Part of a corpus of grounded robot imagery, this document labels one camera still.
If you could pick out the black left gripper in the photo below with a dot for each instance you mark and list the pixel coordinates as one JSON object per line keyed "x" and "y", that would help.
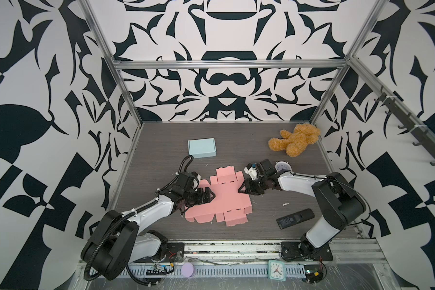
{"x": 207, "y": 199}

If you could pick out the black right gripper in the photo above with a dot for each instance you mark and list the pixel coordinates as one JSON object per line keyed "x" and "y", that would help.
{"x": 248, "y": 188}

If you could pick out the pink paper box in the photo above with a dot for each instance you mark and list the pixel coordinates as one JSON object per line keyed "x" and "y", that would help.
{"x": 229, "y": 205}

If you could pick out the light blue paper box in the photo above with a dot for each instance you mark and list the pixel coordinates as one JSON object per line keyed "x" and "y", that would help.
{"x": 202, "y": 148}

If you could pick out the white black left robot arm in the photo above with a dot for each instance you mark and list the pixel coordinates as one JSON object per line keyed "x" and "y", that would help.
{"x": 122, "y": 238}

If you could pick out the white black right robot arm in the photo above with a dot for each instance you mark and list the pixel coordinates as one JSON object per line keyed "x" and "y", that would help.
{"x": 340, "y": 204}

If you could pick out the white alarm clock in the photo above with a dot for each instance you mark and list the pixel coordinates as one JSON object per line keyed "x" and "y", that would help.
{"x": 282, "y": 166}

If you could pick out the black remote control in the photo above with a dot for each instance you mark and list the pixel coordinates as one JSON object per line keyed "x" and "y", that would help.
{"x": 295, "y": 218}

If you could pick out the brown teddy bear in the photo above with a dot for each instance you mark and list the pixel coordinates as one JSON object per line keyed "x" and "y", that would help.
{"x": 296, "y": 142}

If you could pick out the purple round disc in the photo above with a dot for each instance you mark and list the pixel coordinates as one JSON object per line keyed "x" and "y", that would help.
{"x": 188, "y": 270}

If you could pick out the teal square clock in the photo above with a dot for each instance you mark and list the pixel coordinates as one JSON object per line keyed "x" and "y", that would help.
{"x": 276, "y": 270}

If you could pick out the small electronics board left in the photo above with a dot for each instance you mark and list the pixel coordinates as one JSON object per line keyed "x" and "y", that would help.
{"x": 157, "y": 269}

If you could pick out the green circuit board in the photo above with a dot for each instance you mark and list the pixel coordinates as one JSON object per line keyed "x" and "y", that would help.
{"x": 314, "y": 274}

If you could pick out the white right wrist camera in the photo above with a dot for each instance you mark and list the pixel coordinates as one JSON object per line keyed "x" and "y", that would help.
{"x": 251, "y": 171}

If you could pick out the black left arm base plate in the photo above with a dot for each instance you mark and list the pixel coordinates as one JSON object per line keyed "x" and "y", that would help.
{"x": 172, "y": 252}

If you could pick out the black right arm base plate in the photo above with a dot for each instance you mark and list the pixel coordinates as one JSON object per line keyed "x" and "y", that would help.
{"x": 304, "y": 251}

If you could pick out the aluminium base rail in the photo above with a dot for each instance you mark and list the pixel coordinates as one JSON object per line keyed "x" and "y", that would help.
{"x": 227, "y": 251}

